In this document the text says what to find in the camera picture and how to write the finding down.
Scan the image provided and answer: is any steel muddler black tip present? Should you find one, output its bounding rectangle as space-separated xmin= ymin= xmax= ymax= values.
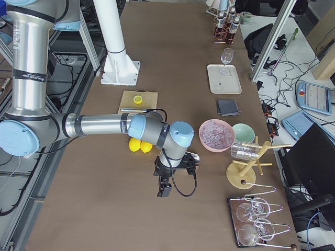
xmin=120 ymin=108 xmax=147 ymax=113

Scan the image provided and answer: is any folded grey cloth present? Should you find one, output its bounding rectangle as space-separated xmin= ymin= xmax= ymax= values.
xmin=217 ymin=99 xmax=240 ymax=117

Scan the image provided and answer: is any glass mug on stand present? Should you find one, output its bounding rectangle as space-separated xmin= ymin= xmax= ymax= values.
xmin=230 ymin=141 xmax=262 ymax=161

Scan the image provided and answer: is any tea bottle white cap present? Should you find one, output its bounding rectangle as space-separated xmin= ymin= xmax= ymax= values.
xmin=227 ymin=6 xmax=236 ymax=29
xmin=215 ymin=12 xmax=226 ymax=36
xmin=227 ymin=16 xmax=240 ymax=42

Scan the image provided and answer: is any wooden cup tree stand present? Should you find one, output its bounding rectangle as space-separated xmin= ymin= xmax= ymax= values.
xmin=226 ymin=138 xmax=291 ymax=189

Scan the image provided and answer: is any clear wine glass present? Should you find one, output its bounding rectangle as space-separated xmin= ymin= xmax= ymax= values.
xmin=219 ymin=48 xmax=234 ymax=75

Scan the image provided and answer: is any green bowl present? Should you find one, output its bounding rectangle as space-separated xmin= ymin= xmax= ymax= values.
xmin=232 ymin=123 xmax=255 ymax=142

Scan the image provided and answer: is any teach pendant tablet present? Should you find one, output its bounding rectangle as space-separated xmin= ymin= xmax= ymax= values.
xmin=297 ymin=81 xmax=332 ymax=116

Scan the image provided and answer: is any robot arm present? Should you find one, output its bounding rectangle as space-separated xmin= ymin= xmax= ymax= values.
xmin=1 ymin=1 xmax=196 ymax=197

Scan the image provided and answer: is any yellow lemon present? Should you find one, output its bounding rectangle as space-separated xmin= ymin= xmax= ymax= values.
xmin=128 ymin=138 xmax=141 ymax=152
xmin=140 ymin=141 xmax=153 ymax=153

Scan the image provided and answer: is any pink bowl of ice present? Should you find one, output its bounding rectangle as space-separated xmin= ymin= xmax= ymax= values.
xmin=198 ymin=119 xmax=235 ymax=153

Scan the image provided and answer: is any black tray with glasses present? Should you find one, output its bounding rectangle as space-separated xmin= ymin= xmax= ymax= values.
xmin=228 ymin=185 xmax=297 ymax=250

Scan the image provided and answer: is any copper wire bottle basket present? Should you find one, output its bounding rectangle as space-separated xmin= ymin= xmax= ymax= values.
xmin=213 ymin=7 xmax=231 ymax=43

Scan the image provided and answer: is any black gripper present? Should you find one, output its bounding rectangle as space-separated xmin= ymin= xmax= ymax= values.
xmin=153 ymin=152 xmax=200 ymax=197

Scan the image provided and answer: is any half lemon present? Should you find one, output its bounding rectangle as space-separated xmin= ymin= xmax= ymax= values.
xmin=133 ymin=95 xmax=143 ymax=105

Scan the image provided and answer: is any bamboo cutting board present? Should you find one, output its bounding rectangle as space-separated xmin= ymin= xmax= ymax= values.
xmin=118 ymin=90 xmax=158 ymax=114

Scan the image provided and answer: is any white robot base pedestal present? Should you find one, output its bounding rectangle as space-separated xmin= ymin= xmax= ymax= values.
xmin=94 ymin=0 xmax=140 ymax=86

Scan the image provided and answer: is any cream rabbit tray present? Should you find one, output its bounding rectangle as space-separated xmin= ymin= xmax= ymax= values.
xmin=207 ymin=64 xmax=242 ymax=94

